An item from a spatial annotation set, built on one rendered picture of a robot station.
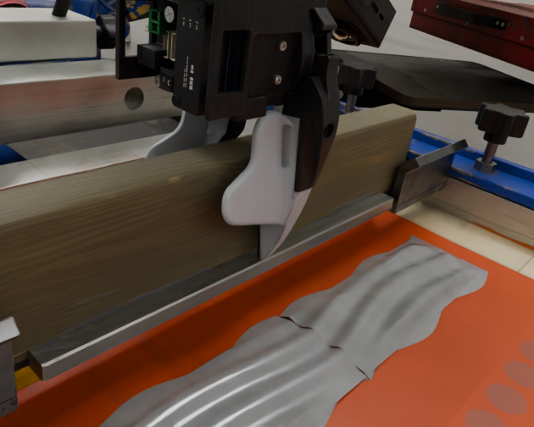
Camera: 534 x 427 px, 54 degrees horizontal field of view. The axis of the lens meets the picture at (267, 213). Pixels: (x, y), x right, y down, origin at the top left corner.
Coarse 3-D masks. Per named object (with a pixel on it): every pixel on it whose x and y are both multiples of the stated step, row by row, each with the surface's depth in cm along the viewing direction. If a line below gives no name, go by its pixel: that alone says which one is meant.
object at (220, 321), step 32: (192, 320) 32; (224, 320) 33; (256, 320) 33; (128, 352) 29; (160, 352) 29; (192, 352) 30; (32, 384) 26; (64, 384) 26; (96, 384) 27; (128, 384) 27; (32, 416) 25; (64, 416) 25; (96, 416) 25; (352, 416) 27; (384, 416) 28; (416, 416) 28
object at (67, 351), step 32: (320, 224) 37; (352, 224) 39; (256, 256) 32; (288, 256) 34; (192, 288) 28; (224, 288) 30; (96, 320) 25; (128, 320) 25; (160, 320) 27; (32, 352) 23; (64, 352) 23; (96, 352) 24
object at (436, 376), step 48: (336, 240) 43; (384, 240) 45; (432, 240) 46; (240, 288) 36; (288, 288) 36; (480, 288) 40; (528, 288) 41; (432, 336) 34; (480, 336) 35; (384, 384) 30; (432, 384) 30; (480, 384) 31
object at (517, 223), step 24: (120, 144) 46; (144, 144) 47; (0, 168) 39; (24, 168) 39; (48, 168) 40; (72, 168) 40; (96, 168) 41; (456, 192) 50; (480, 192) 49; (456, 216) 51; (480, 216) 49; (504, 216) 48; (528, 216) 46; (528, 240) 47
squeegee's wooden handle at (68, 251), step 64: (384, 128) 39; (0, 192) 21; (64, 192) 22; (128, 192) 24; (192, 192) 27; (320, 192) 36; (384, 192) 44; (0, 256) 20; (64, 256) 22; (128, 256) 25; (192, 256) 29; (64, 320) 24
